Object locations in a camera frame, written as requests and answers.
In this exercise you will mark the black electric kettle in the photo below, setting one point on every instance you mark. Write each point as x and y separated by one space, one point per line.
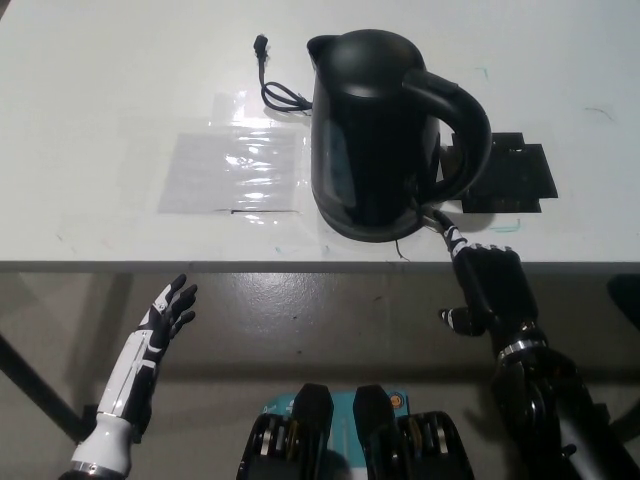
370 130

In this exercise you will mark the black table frame bar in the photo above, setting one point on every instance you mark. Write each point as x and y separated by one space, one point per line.
625 297

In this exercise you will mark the black round kettle base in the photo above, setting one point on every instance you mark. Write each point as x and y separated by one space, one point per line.
370 235

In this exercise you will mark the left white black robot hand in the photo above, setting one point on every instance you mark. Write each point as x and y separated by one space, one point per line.
132 370

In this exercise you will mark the black square mat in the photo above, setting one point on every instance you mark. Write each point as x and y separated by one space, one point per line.
515 175

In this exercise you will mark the clear taped plastic sheet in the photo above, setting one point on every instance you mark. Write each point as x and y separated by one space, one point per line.
230 170

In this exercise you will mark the black table leg with foot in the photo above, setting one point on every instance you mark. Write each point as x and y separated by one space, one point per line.
625 420
45 395

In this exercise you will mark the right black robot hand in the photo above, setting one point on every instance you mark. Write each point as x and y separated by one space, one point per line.
500 290

